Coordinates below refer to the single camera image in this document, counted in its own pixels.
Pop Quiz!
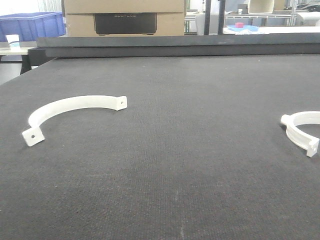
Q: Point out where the white paper cup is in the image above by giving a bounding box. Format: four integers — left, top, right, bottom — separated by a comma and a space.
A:
5, 34, 20, 49

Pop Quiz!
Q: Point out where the large white half-ring clamp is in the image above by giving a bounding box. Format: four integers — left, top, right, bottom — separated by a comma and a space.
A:
22, 95, 128, 147

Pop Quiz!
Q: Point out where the dark grey foam board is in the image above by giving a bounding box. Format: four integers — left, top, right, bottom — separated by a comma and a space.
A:
36, 32, 320, 58

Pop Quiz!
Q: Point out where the cardboard box with black print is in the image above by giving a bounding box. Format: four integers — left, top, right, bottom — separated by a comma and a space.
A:
63, 0, 186, 37

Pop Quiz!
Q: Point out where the small white pipe clamp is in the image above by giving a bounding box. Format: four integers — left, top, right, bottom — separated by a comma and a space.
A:
280, 111, 320, 158

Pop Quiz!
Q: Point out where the blue plastic crate background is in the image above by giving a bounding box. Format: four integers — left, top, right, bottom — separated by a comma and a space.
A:
0, 12, 66, 42

